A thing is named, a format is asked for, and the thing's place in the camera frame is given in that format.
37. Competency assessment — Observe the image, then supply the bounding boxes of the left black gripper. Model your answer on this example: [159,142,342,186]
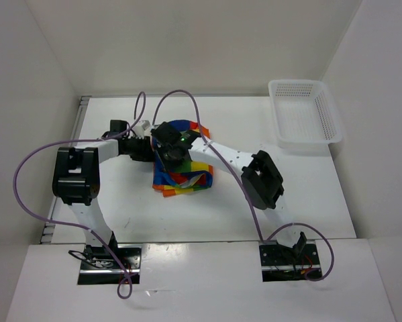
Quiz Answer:
[122,135,157,162]

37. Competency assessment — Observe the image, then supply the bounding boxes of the rainbow striped shorts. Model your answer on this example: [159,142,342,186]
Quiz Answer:
[152,138,213,197]

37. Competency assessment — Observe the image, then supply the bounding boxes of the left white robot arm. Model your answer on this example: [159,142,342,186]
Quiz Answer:
[52,136,154,268]

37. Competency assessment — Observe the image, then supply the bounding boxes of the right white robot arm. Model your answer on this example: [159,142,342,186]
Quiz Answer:
[152,129,307,264]

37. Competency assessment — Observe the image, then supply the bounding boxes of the white plastic basket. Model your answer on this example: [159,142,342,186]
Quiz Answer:
[268,79,343,150]

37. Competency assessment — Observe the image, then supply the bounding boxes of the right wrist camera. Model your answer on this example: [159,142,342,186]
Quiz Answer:
[150,121,181,146]

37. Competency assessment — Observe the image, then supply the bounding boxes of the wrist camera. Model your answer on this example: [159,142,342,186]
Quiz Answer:
[109,119,130,136]
[150,121,181,146]

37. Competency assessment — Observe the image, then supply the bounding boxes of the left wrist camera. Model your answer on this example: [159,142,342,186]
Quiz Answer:
[109,119,130,136]

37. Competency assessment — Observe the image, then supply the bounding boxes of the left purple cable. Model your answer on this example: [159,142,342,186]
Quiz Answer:
[12,91,147,299]

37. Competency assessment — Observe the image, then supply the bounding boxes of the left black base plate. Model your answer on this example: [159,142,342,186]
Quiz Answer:
[71,244,142,285]

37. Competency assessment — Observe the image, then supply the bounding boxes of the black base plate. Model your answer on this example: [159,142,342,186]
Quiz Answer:
[259,243,323,282]
[71,244,142,285]

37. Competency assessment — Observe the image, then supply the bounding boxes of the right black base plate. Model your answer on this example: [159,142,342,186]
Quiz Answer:
[259,243,323,282]

